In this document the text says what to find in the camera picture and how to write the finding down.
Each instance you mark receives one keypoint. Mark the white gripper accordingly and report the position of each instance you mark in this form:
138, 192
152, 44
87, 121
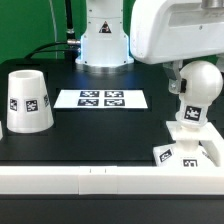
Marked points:
174, 30

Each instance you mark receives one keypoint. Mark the white lamp bulb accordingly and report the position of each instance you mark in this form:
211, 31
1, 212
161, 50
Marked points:
203, 85

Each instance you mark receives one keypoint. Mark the white lamp base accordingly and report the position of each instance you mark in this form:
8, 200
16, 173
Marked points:
187, 150

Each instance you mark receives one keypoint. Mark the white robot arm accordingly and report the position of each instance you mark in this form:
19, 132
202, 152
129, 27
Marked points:
104, 45

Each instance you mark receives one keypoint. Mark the white lamp shade cone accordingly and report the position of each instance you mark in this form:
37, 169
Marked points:
28, 104

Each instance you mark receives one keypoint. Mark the white marker sheet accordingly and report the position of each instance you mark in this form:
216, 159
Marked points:
101, 99

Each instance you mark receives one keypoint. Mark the white part at left edge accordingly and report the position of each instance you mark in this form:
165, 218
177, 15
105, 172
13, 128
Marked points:
1, 132

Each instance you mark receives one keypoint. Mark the white table border frame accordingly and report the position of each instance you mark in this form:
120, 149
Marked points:
89, 180

